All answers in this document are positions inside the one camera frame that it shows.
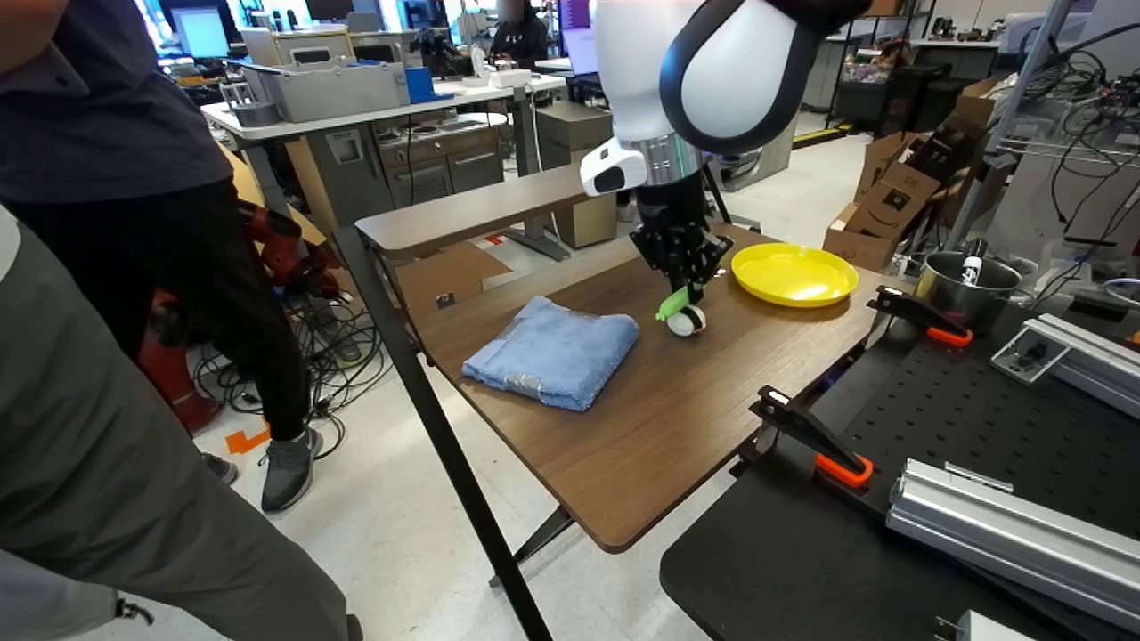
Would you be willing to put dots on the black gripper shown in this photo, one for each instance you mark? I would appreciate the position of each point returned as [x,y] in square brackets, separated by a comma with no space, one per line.
[680,240]

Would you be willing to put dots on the green handled spoon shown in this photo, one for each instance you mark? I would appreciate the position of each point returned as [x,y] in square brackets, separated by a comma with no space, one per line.
[675,304]

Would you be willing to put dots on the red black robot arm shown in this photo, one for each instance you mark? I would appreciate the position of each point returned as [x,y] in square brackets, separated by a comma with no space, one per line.
[287,253]

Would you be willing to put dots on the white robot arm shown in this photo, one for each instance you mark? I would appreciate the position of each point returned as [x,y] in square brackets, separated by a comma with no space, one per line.
[689,80]

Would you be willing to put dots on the white and black ball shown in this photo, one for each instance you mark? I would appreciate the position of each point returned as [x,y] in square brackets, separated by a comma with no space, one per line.
[684,321]

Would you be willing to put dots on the yellow plate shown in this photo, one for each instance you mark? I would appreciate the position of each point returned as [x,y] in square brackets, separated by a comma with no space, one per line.
[791,277]

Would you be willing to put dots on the folded blue towel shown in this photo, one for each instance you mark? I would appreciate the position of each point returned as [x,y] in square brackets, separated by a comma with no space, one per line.
[553,355]

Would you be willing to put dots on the near black orange clamp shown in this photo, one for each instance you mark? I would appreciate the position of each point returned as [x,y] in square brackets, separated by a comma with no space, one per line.
[832,454]

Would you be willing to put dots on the black orange clamp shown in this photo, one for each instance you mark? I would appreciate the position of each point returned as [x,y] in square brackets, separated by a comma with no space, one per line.
[832,454]
[891,304]

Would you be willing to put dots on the raised wooden shelf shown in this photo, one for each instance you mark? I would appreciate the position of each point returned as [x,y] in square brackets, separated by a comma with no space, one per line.
[474,213]

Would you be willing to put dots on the far black orange clamp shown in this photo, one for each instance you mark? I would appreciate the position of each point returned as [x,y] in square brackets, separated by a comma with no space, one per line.
[891,304]

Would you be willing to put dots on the cardboard boxes pile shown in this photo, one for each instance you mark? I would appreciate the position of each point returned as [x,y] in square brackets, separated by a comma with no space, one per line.
[911,175]

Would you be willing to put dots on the metal bowl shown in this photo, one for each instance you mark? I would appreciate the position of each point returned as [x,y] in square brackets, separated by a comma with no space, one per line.
[967,291]

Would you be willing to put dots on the person in dark clothes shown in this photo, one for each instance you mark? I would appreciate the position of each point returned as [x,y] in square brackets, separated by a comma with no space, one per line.
[112,165]

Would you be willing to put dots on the person in grey trousers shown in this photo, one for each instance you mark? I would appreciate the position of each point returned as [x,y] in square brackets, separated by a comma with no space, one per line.
[97,480]

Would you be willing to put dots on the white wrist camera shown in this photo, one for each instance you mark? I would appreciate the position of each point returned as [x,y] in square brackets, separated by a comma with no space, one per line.
[613,168]

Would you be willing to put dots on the far aluminium extrusion rail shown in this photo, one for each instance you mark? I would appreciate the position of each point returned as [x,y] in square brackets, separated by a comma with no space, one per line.
[1080,358]

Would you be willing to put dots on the aluminium extrusion rail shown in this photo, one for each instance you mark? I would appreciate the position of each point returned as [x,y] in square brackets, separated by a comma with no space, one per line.
[1035,545]
[1080,358]

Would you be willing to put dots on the near aluminium extrusion rail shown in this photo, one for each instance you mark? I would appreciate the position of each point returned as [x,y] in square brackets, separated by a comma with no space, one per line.
[1035,545]

